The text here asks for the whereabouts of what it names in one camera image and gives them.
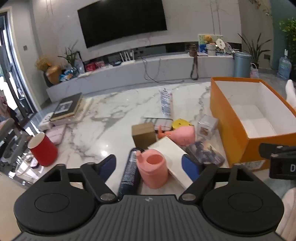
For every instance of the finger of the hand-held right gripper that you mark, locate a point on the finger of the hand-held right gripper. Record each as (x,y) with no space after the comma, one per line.
(275,149)

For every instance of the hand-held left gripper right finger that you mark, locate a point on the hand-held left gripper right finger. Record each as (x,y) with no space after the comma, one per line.
(189,167)

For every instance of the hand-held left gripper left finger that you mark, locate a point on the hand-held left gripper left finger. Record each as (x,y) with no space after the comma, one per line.
(108,167)

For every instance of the dark printed picture box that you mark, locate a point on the dark printed picture box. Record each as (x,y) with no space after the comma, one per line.
(205,153)

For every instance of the black bottle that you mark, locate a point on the black bottle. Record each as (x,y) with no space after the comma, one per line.
(129,173)

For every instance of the white box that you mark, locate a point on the white box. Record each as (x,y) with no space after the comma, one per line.
(172,153)

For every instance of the pink plastic cup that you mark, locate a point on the pink plastic cup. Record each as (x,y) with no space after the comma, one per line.
(153,170)

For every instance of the orange cardboard box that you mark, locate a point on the orange cardboard box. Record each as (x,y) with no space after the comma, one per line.
(233,139)

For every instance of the pink whale toy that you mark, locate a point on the pink whale toy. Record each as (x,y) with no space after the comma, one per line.
(183,136)

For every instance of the person's cream trouser leg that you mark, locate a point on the person's cream trouser leg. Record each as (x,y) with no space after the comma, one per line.
(288,208)

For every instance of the clear cube box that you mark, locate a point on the clear cube box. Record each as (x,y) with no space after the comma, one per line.
(208,127)

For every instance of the yellow round toy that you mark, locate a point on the yellow round toy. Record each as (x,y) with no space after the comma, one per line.
(180,123)

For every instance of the brown cardboard box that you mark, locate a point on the brown cardboard box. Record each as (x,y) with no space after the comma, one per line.
(143,136)

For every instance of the striped pouch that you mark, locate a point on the striped pouch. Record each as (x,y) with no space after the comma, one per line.
(157,121)

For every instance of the person's white sock foot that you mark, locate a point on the person's white sock foot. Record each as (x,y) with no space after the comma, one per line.
(290,92)

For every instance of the pink pouch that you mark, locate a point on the pink pouch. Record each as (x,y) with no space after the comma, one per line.
(56,135)

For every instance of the red cup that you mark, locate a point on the red cup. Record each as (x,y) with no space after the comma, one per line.
(45,150)

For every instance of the white tube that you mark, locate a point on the white tube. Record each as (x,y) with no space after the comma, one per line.
(166,102)

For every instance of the stack of books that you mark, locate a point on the stack of books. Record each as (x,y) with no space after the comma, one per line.
(67,106)

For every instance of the woven pastel bag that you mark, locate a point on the woven pastel bag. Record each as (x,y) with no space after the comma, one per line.
(254,71)

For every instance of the blue water jug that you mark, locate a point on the blue water jug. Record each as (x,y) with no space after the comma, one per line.
(284,68)

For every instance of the grey-blue trash can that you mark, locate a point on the grey-blue trash can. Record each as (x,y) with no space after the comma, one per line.
(241,66)

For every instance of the marble television bench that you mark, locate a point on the marble television bench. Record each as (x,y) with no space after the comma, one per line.
(138,74)

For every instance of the blue snack packets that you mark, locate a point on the blue snack packets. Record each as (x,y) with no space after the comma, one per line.
(67,75)

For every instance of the red packet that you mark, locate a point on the red packet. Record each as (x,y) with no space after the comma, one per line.
(92,66)

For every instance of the long-leaf potted plant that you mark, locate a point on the long-leaf potted plant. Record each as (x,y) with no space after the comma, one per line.
(254,47)

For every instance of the white router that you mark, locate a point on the white router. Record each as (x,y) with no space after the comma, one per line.
(126,59)

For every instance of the gold vase with dried flowers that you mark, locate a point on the gold vase with dried flowers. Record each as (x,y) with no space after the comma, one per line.
(52,71)

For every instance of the small green potted plant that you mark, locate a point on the small green potted plant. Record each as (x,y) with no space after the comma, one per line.
(69,56)

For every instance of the white round ornament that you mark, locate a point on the white round ornament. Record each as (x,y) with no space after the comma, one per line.
(220,44)

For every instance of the leafy climbing plant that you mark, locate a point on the leafy climbing plant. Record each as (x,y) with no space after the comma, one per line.
(289,30)

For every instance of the teddy bear picture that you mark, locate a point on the teddy bear picture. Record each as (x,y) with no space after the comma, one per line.
(208,42)

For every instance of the black television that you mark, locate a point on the black television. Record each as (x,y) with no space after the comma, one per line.
(122,22)

